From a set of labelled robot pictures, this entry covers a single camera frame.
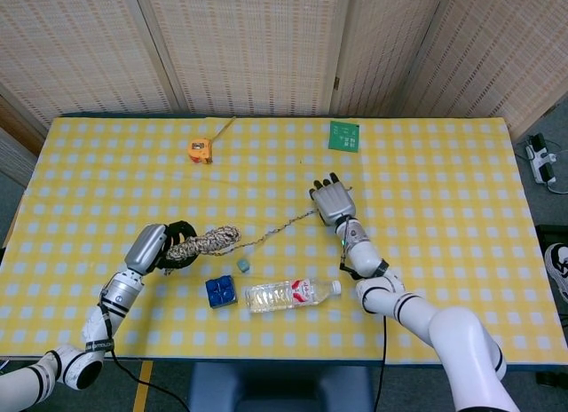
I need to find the clear plastic water bottle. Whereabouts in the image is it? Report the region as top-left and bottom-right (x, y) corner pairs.
(241, 278), (343, 314)

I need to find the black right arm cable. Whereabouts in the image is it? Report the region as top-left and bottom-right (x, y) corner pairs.
(371, 316), (389, 412)

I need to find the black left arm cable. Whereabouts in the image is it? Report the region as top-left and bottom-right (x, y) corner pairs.
(107, 340), (193, 412)

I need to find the orange tape measure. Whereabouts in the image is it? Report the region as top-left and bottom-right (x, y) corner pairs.
(186, 115), (238, 166)

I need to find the blue toy building block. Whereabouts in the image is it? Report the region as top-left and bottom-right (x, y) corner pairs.
(204, 273), (237, 310)

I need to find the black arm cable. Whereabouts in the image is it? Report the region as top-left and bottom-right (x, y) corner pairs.
(107, 340), (193, 412)
(371, 316), (389, 412)

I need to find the white power strip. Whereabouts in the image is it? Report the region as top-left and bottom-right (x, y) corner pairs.
(525, 132), (560, 186)

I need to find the black white sneaker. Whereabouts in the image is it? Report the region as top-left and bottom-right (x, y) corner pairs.
(544, 242), (568, 304)

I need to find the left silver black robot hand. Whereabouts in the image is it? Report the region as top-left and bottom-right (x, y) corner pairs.
(124, 220), (200, 274)

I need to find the brown wooden panel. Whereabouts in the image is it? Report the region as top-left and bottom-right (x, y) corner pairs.
(0, 93), (48, 156)

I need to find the green paper packet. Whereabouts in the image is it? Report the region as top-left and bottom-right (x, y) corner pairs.
(327, 120), (361, 154)

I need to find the speckled braided rope bundle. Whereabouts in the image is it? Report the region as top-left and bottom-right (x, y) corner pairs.
(162, 209), (321, 277)

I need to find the woven folding screen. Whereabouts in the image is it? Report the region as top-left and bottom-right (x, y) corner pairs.
(0, 0), (568, 141)

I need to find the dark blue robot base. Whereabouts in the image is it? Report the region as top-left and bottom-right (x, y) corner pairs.
(187, 361), (375, 412)

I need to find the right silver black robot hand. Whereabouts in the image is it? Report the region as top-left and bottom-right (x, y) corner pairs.
(308, 171), (358, 227)

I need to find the yellow white checked tablecloth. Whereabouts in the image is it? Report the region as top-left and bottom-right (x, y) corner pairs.
(0, 115), (568, 367)

